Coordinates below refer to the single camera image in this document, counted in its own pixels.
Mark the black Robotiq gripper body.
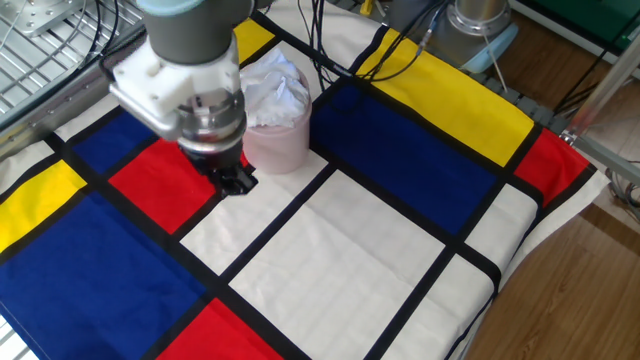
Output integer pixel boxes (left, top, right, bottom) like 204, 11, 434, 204
185, 140, 245, 177

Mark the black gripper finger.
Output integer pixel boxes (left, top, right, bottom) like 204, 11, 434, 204
209, 169, 240, 199
227, 162, 260, 196

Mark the pink swing-lid trash can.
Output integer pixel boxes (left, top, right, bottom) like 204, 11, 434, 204
241, 67, 314, 176

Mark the white tissue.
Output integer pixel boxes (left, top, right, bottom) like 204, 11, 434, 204
239, 47, 311, 130

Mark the Mondrian colour-block tablecloth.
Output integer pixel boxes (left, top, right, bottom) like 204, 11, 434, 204
0, 0, 612, 360

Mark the silver perforated mounting plate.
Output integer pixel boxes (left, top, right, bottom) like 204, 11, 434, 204
0, 0, 87, 39

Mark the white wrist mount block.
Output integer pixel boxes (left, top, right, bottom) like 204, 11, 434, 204
108, 34, 242, 142

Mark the black cable bundle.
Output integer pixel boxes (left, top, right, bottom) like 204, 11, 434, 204
297, 0, 451, 94

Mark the silver cable plug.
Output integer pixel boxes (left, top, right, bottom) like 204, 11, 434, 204
414, 27, 437, 57

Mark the aluminium frame beam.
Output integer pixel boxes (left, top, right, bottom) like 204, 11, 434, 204
573, 133, 640, 187

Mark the aluminium frame post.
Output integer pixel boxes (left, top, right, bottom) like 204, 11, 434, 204
559, 43, 640, 146

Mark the grey cable bundle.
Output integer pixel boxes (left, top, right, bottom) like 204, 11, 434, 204
603, 159, 640, 224

